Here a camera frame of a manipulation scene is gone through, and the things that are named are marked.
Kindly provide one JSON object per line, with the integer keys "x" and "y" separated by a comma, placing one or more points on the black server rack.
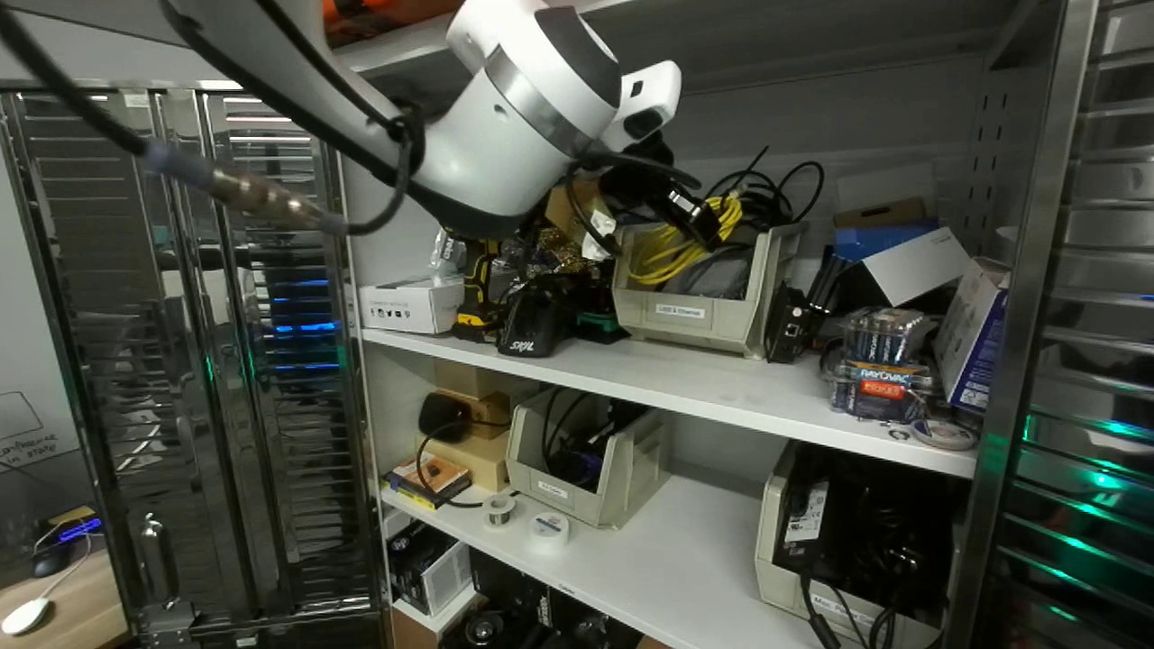
{"x": 216, "y": 385}

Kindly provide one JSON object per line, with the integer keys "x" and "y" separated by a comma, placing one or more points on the black power tool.
{"x": 539, "y": 318}

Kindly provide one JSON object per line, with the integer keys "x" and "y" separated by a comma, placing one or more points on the gray storage bin middle shelf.
{"x": 587, "y": 456}

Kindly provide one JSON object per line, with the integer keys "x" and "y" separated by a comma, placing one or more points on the white and blue box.
{"x": 973, "y": 336}

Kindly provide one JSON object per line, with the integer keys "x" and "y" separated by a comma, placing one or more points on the gray storage bin right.
{"x": 860, "y": 550}

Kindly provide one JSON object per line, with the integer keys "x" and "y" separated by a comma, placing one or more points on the gray storage bin shelf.
{"x": 587, "y": 456}
{"x": 706, "y": 318}

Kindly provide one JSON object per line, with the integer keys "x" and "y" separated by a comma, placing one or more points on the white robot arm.
{"x": 545, "y": 96}

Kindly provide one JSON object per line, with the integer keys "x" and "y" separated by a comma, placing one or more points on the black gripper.
{"x": 646, "y": 193}

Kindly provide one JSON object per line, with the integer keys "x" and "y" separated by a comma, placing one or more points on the battery pack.
{"x": 880, "y": 365}

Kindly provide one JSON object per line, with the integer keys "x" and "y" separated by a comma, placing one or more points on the white paper card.
{"x": 916, "y": 263}

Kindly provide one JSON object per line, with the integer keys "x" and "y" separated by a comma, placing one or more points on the white shelf unit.
{"x": 901, "y": 91}

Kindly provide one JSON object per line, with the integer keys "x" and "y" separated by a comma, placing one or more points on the gray storage bin upper shelf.
{"x": 706, "y": 318}

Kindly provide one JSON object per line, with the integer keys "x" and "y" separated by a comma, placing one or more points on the white device box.
{"x": 419, "y": 306}

